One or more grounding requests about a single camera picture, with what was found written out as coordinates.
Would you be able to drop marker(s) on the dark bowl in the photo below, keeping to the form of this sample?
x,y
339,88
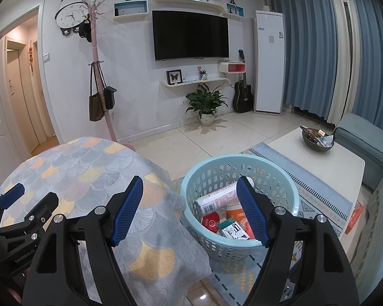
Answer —
x,y
312,143

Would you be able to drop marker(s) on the white curved wall shelf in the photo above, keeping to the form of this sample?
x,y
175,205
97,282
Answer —
x,y
191,83

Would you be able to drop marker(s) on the pink coat rack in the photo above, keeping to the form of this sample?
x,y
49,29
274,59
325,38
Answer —
x,y
96,54

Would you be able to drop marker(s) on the black hanging bag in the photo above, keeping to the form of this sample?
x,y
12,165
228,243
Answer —
x,y
110,98

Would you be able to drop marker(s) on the brown hanging bag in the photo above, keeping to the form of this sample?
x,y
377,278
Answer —
x,y
95,105

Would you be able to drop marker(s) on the light blue plastic basket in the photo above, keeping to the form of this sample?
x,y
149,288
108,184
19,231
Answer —
x,y
210,245

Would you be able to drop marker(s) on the black flat television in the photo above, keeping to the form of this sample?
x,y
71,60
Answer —
x,y
190,35

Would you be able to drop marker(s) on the butterfly picture frame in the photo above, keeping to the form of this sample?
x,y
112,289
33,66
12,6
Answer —
x,y
174,77

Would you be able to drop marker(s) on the white coffee table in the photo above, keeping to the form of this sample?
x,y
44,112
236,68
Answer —
x,y
322,172

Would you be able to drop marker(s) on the potted green plant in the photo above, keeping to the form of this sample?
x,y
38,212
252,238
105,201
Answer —
x,y
206,102

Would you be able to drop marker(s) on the black acoustic guitar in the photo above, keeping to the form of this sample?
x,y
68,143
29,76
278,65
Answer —
x,y
243,95

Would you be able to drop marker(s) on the red round lid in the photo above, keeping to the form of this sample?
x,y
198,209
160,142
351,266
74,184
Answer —
x,y
212,221

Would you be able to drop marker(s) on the pink cylindrical can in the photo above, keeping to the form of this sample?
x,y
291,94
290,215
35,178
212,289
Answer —
x,y
215,197

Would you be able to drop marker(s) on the pen holder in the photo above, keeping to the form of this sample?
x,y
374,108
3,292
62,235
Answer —
x,y
203,75

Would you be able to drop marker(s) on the white pink box shelf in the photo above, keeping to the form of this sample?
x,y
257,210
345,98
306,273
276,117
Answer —
x,y
231,67

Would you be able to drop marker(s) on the white wavy wall shelf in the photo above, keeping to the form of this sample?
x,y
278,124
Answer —
x,y
191,1

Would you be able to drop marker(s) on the grey-blue armchair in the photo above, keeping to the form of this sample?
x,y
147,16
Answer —
x,y
364,140

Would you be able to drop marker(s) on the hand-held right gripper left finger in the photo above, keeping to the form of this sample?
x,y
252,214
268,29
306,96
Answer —
x,y
127,210

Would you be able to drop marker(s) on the small teal box shelf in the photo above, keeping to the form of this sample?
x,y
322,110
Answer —
x,y
235,10

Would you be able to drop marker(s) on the grey-blue sofa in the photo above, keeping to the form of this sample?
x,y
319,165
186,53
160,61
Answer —
x,y
379,229

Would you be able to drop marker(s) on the white power strip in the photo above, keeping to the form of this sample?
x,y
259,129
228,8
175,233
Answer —
x,y
289,288

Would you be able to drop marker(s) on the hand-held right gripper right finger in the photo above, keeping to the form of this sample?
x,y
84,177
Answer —
x,y
250,210

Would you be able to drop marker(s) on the large teal box shelf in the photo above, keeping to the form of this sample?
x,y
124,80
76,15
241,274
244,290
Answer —
x,y
131,14

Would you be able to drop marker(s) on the orange and white canister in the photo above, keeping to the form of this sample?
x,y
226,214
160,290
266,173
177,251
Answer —
x,y
236,215

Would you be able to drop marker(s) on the orange red packet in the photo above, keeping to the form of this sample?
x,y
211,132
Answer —
x,y
354,218

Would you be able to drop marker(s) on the black hanging hat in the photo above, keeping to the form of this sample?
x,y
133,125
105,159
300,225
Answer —
x,y
85,32

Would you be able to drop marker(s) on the panda wall clock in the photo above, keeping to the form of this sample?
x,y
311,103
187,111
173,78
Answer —
x,y
71,14

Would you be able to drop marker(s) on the wall light switch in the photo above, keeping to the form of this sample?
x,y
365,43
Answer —
x,y
46,57

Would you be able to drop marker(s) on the red hanging ornament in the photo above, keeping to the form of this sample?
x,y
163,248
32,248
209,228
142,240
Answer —
x,y
31,57

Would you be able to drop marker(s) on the white standing air conditioner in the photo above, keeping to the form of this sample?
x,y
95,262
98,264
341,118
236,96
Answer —
x,y
269,63

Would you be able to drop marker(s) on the cream curtain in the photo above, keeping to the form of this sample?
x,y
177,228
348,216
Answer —
x,y
341,54

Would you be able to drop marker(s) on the green white small box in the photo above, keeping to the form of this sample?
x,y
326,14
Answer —
x,y
234,229

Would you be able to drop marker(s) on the white door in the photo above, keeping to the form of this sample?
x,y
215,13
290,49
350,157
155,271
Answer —
x,y
0,134

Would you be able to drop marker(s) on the patterned blue rug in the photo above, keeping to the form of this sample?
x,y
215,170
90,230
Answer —
x,y
312,191

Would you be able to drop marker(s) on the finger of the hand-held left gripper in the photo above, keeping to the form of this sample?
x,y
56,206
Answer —
x,y
12,194
46,204

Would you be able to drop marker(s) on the white round item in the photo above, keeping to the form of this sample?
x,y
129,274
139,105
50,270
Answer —
x,y
251,181

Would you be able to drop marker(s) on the blue curtain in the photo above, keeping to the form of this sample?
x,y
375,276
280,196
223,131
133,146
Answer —
x,y
376,63
306,44

